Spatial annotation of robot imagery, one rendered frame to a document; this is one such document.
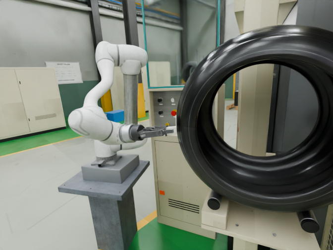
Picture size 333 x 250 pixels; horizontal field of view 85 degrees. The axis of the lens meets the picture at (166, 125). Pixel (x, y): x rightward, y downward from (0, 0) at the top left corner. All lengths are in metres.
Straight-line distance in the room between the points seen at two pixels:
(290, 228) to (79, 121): 0.86
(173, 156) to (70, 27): 8.00
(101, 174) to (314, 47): 1.30
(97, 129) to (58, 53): 7.89
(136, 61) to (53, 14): 7.79
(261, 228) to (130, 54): 1.10
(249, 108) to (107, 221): 1.30
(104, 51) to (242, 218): 1.11
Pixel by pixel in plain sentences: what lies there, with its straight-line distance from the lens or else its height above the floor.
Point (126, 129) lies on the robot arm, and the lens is 0.84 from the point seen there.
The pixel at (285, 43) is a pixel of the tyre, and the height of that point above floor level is 1.41.
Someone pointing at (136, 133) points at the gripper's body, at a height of 1.12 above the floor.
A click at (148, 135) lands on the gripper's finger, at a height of 1.12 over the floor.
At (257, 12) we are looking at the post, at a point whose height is 1.59.
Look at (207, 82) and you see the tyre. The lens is 0.57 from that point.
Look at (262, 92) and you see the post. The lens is 0.94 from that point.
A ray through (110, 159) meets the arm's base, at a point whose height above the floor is 0.79.
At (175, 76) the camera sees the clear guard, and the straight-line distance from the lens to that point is 1.40.
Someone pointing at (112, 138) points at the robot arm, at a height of 1.09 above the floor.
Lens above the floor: 1.35
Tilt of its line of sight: 15 degrees down
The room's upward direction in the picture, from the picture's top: 3 degrees counter-clockwise
